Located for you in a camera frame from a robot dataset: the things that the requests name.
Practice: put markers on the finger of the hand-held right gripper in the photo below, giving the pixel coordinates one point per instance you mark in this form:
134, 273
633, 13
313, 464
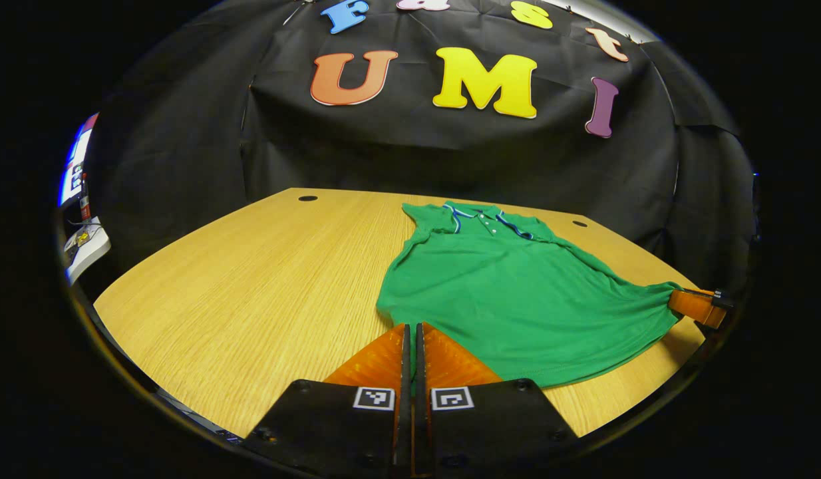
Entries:
696, 307

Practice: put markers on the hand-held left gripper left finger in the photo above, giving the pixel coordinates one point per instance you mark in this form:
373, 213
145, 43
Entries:
344, 426

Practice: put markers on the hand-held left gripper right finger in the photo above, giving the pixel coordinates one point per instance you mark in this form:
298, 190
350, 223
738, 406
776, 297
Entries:
484, 426

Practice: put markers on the green T-shirt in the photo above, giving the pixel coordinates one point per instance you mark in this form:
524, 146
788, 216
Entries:
517, 299

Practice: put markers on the black backdrop cloth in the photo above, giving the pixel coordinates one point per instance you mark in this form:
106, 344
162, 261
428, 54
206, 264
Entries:
417, 153

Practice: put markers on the white side table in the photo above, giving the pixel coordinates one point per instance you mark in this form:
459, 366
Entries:
91, 256

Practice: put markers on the red drink bottle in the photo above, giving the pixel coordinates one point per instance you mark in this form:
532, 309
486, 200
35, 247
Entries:
85, 203

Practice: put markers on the computer monitor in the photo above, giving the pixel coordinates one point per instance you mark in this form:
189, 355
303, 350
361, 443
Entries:
74, 169

